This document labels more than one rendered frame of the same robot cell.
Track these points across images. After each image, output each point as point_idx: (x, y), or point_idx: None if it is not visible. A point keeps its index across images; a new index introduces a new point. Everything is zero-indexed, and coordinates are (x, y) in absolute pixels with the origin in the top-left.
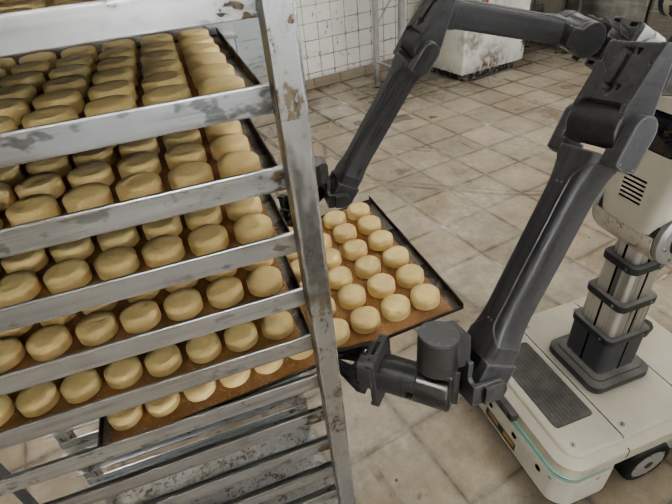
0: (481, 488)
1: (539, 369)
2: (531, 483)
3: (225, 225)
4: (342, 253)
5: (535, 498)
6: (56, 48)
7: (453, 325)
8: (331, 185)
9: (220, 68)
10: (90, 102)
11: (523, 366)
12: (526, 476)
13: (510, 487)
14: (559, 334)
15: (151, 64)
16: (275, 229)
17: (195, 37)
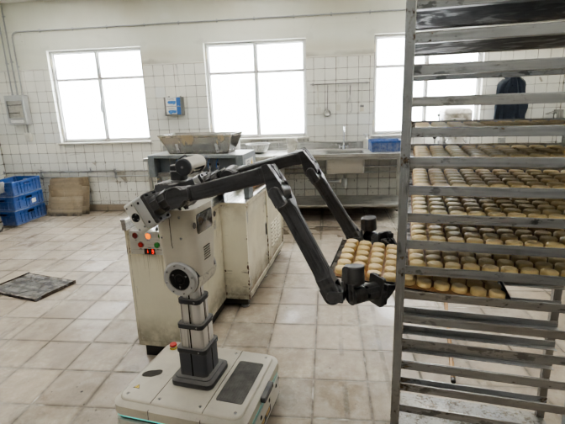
0: (298, 420)
1: (232, 384)
2: (272, 409)
3: (427, 198)
4: (366, 264)
5: (278, 404)
6: (498, 160)
7: (363, 218)
8: (339, 288)
9: (419, 147)
10: (457, 146)
11: (237, 389)
12: (271, 411)
13: (284, 412)
14: (192, 393)
15: (441, 150)
16: (410, 196)
17: (423, 154)
